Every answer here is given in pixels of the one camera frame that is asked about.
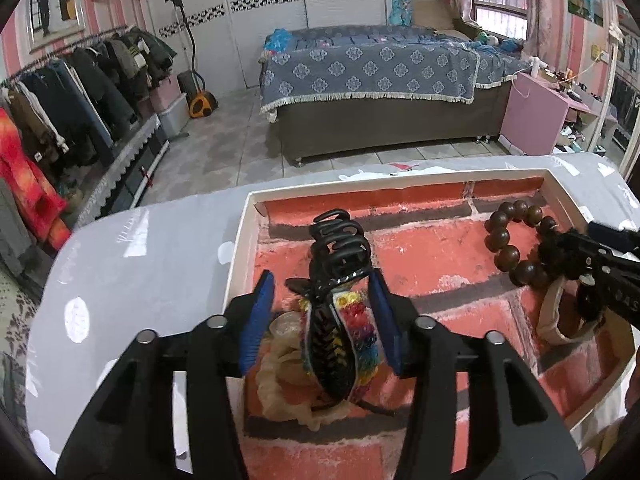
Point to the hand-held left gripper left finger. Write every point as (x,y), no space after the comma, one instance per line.
(257,320)

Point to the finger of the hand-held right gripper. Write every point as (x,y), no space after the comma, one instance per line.
(575,257)
(620,242)

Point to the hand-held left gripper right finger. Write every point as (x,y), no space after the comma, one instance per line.
(387,320)

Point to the multicolour crochet hair clip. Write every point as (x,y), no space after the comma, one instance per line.
(330,350)

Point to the cream scrunchie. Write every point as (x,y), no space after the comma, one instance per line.
(285,390)

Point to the brick-pattern jewelry tray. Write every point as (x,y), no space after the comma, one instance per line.
(440,260)

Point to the black claw hair clip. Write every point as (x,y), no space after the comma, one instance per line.
(340,255)

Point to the person's right forearm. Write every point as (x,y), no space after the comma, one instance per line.
(633,392)

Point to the pink dresser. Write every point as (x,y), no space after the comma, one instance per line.
(530,115)

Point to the white framed standing mirror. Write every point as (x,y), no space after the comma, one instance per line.
(625,85)

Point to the brown bed base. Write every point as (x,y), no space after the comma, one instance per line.
(375,125)

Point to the lace-trimmed low bench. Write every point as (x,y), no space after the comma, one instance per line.
(125,170)

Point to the white plastic storage box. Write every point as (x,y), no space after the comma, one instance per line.
(177,117)

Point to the black garment steamer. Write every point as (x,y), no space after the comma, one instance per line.
(202,105)

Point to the floral lace cloth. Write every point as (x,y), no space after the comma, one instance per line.
(17,350)

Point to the bed with blue cover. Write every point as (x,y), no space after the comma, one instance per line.
(370,70)

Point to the row of hanging clothes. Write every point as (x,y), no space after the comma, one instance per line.
(75,110)

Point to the blue plastic bag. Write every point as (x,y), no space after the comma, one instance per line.
(279,42)

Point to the white sliding door wardrobe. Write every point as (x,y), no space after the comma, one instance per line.
(270,35)

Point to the metal clothes rack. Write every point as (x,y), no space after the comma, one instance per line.
(90,39)

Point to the framed wall poster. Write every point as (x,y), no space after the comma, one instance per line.
(55,10)

